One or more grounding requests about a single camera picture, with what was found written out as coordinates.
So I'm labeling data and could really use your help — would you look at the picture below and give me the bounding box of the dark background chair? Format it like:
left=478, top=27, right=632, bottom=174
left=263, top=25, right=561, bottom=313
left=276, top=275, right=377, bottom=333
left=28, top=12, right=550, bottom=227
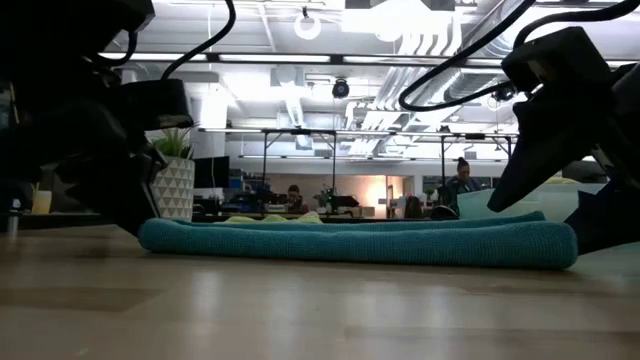
left=403, top=195, right=424, bottom=218

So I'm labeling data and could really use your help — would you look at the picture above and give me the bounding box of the silver ventilation duct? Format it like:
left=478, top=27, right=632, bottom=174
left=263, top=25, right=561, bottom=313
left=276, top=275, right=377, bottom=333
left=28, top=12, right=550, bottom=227
left=442, top=0, right=551, bottom=104

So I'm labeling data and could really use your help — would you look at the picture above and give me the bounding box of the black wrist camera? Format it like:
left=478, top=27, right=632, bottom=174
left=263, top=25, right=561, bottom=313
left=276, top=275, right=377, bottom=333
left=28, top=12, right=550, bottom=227
left=118, top=78, right=195, bottom=132
left=500, top=26, right=615, bottom=95

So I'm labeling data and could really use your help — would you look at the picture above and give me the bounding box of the person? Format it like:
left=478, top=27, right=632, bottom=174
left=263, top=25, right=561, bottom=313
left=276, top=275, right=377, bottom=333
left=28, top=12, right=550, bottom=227
left=285, top=184, right=310, bottom=215
left=444, top=156, right=485, bottom=214

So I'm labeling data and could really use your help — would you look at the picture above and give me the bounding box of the white coiled ceiling cable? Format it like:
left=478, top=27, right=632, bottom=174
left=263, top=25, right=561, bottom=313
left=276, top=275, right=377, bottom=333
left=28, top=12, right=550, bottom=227
left=293, top=12, right=322, bottom=41

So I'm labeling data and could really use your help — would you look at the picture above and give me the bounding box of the teal microfiber towel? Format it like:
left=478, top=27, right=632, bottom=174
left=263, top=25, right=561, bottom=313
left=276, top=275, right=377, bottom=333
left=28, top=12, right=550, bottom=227
left=138, top=210, right=580, bottom=271

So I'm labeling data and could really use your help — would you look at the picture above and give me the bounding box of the grey metal post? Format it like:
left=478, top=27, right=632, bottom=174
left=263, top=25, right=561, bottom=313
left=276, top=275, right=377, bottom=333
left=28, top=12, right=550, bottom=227
left=5, top=197, right=22, bottom=239

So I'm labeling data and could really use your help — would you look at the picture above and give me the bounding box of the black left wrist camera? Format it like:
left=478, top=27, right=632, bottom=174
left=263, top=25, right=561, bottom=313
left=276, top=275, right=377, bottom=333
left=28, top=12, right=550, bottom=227
left=118, top=78, right=195, bottom=132

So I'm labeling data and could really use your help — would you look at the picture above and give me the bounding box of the black overhead light bar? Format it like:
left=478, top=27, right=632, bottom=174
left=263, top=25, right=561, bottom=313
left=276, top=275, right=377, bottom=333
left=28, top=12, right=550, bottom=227
left=97, top=51, right=640, bottom=70

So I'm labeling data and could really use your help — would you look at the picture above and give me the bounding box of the black background robot equipment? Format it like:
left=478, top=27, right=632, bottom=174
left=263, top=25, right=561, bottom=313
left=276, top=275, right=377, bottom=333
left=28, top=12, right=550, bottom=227
left=314, top=188, right=361, bottom=217

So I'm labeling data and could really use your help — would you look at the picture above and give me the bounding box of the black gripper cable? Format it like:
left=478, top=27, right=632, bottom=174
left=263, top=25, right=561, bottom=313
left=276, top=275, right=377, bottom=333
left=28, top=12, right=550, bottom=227
left=92, top=0, right=237, bottom=82
left=398, top=0, right=640, bottom=113

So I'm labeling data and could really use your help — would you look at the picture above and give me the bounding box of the translucent teal plastic bin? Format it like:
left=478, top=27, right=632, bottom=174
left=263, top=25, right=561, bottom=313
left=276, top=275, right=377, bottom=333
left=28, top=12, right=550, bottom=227
left=456, top=181, right=609, bottom=224

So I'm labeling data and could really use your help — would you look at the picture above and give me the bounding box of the black background workstation frame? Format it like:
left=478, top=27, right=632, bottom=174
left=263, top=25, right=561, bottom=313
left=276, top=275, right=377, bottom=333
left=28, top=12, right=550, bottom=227
left=260, top=128, right=338, bottom=201
left=439, top=132, right=515, bottom=187

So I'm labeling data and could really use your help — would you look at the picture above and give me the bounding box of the pale yellow cup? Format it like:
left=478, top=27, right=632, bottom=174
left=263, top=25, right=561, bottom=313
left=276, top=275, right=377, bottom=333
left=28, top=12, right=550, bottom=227
left=31, top=190, right=53, bottom=216

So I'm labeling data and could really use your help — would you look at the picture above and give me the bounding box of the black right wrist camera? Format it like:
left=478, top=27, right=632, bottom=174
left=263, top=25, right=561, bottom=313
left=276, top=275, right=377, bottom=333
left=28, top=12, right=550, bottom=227
left=500, top=26, right=615, bottom=95

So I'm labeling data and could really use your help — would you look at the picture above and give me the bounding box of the black computer monitor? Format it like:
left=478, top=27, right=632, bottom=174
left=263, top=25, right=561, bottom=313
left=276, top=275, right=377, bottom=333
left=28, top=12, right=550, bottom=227
left=193, top=155, right=231, bottom=190
left=562, top=159, right=609, bottom=185

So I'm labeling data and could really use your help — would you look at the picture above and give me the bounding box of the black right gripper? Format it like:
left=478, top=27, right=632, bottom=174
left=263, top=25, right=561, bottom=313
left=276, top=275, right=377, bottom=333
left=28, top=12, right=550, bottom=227
left=487, top=62, right=640, bottom=256

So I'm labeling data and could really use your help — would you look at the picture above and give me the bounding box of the green succulent plant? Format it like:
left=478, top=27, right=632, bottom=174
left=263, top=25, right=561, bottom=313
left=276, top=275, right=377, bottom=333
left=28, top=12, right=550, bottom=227
left=149, top=125, right=199, bottom=160

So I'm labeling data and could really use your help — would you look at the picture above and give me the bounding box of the white triangle-patterned plant pot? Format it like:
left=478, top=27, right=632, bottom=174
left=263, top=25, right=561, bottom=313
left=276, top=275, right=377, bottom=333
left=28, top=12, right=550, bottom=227
left=149, top=155, right=196, bottom=222

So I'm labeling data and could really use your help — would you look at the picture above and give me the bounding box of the green microfiber towel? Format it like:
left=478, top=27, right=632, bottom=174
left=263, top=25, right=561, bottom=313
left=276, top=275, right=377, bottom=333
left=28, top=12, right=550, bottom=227
left=222, top=210, right=325, bottom=225

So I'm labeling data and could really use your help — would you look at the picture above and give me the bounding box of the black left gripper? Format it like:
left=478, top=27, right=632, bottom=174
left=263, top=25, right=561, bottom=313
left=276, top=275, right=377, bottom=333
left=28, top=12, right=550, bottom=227
left=0, top=64, right=169, bottom=237

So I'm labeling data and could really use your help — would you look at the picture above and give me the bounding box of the black aluminium table frame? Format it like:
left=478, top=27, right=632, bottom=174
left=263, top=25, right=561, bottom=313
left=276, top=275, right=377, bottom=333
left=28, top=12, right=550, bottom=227
left=19, top=212, right=459, bottom=232

